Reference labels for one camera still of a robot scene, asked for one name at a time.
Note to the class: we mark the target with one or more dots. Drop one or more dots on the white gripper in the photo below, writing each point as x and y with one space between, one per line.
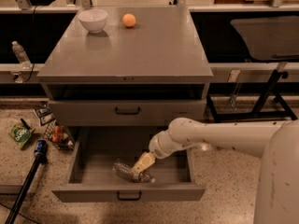
156 147

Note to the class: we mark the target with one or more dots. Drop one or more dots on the clear plastic water bottle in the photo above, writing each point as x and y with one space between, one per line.
125 172

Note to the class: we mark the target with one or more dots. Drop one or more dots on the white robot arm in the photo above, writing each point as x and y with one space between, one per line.
276 143

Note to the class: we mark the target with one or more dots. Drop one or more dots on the open grey bottom drawer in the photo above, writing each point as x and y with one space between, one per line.
91 177

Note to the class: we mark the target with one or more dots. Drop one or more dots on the closed grey upper drawer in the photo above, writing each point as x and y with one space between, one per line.
125 113

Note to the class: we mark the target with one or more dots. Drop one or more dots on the grey metal drawer cabinet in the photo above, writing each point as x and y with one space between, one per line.
160 58

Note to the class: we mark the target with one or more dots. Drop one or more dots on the upright water bottle on ledge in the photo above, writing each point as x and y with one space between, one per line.
21 55

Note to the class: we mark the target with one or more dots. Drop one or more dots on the blue soda can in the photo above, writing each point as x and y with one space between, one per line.
41 147

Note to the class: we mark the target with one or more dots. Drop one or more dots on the dark snack packet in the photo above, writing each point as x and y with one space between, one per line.
44 114

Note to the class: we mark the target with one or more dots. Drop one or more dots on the black marker pen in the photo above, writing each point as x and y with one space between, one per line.
25 124

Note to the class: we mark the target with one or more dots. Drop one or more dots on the green snack bag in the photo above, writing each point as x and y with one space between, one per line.
20 134

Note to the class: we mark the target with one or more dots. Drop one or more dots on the black pole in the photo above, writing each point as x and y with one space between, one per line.
40 158

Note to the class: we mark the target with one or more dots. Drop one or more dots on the black folding table stand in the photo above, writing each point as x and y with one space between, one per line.
273 39

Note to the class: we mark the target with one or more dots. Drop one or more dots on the orange ball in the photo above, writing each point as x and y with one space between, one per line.
129 20

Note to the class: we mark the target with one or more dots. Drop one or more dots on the white ceramic bowl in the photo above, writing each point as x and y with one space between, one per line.
93 20

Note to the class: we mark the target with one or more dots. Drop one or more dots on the wire basket with items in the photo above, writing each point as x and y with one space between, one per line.
57 136

